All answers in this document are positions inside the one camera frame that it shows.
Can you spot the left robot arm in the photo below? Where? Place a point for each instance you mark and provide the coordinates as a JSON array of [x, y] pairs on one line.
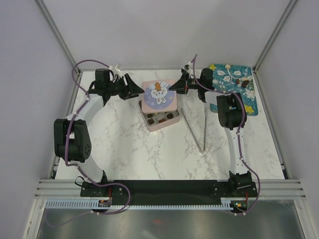
[[71, 136]]

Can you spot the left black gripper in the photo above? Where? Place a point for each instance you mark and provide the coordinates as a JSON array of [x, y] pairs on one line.
[[134, 90]]

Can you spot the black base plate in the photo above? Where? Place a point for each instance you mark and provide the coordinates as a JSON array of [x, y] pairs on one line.
[[171, 192]]

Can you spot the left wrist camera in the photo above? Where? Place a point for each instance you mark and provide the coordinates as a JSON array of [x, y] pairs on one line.
[[117, 67]]

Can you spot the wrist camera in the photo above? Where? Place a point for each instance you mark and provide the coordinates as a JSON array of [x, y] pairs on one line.
[[117, 67], [188, 67]]

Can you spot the metal tongs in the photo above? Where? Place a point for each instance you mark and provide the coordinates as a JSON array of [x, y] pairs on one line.
[[198, 131]]

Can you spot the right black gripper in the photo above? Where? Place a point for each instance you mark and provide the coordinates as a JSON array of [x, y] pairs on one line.
[[181, 86]]

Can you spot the blue floral tray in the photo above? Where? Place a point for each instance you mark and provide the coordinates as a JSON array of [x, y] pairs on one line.
[[236, 79]]

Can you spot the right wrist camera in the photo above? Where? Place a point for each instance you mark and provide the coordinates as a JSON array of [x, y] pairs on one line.
[[188, 67]]

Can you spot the tin lid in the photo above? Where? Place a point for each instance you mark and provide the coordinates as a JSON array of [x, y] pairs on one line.
[[157, 97]]

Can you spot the pink chocolate tin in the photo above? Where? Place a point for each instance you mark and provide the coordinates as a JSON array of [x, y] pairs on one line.
[[157, 121]]

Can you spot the white cable duct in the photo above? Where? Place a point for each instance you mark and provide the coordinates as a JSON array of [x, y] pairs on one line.
[[96, 204]]

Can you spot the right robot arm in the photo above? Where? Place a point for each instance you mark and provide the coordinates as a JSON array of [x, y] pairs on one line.
[[231, 116]]

